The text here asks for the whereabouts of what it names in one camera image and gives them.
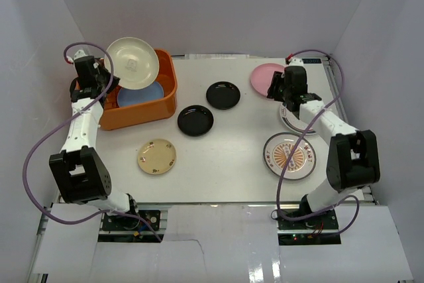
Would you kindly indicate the white green rimmed plate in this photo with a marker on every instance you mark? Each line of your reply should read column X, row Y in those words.
column 289, row 119

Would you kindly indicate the pink plate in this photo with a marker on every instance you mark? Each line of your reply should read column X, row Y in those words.
column 261, row 77

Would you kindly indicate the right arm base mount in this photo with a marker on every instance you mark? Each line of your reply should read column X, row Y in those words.
column 319, row 230

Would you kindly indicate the black plate rear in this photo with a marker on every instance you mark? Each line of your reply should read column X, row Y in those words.
column 223, row 95

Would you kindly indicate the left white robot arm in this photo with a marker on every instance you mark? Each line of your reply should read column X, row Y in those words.
column 81, row 176

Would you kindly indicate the orange plastic bin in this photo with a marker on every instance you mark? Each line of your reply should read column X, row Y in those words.
column 115, row 117

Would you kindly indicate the cream plate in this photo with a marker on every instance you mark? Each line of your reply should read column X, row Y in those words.
column 134, row 61

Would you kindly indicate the blue table label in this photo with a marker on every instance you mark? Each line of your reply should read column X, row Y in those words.
column 311, row 61

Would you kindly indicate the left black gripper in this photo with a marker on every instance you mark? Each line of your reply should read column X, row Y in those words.
column 106, row 79

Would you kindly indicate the black plate front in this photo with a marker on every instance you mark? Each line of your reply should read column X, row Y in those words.
column 195, row 120

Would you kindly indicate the white papers at back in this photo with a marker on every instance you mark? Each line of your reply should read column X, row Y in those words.
column 215, row 56

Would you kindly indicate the blue plate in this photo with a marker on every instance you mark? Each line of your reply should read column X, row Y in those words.
column 128, row 97

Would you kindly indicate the black plate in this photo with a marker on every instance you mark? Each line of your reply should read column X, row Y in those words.
column 195, row 120
column 223, row 95

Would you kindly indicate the orange sunburst patterned plate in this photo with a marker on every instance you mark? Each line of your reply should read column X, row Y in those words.
column 277, row 150

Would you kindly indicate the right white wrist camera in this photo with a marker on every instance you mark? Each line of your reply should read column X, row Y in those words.
column 292, row 60

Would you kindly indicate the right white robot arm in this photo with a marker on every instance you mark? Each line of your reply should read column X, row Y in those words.
column 352, row 161

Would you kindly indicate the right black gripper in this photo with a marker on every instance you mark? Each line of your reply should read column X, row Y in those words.
column 278, row 79

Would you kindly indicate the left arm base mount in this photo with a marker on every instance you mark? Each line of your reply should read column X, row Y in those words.
column 118, row 229

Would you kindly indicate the small yellow floral plate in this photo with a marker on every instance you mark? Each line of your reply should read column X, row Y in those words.
column 156, row 157

